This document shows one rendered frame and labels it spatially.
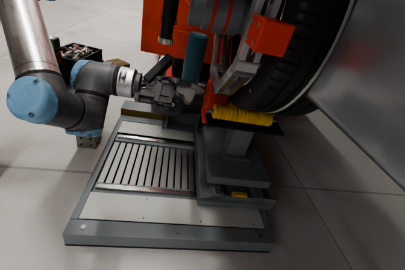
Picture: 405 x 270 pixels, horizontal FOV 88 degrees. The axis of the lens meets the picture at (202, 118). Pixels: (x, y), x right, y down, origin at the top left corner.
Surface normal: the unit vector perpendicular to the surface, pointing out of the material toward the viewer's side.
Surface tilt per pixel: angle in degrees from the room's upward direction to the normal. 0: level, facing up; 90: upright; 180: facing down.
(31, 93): 53
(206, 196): 90
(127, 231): 0
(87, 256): 0
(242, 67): 90
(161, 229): 0
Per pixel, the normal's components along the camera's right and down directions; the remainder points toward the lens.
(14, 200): 0.21, -0.83
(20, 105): -0.10, -0.12
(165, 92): 0.20, -0.18
